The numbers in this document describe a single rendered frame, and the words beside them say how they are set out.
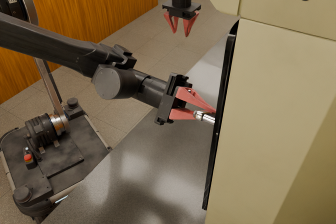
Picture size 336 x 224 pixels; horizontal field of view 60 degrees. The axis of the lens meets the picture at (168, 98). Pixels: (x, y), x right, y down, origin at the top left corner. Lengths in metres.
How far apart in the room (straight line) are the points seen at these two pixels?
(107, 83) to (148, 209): 0.30
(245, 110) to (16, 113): 2.26
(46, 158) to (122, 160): 1.02
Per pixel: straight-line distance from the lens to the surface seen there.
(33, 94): 2.65
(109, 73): 0.53
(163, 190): 0.71
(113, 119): 2.23
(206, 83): 0.99
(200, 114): 0.49
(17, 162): 1.83
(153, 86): 0.56
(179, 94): 0.53
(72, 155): 1.72
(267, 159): 0.42
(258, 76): 0.34
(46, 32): 0.58
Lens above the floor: 1.54
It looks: 41 degrees down
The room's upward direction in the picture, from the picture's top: straight up
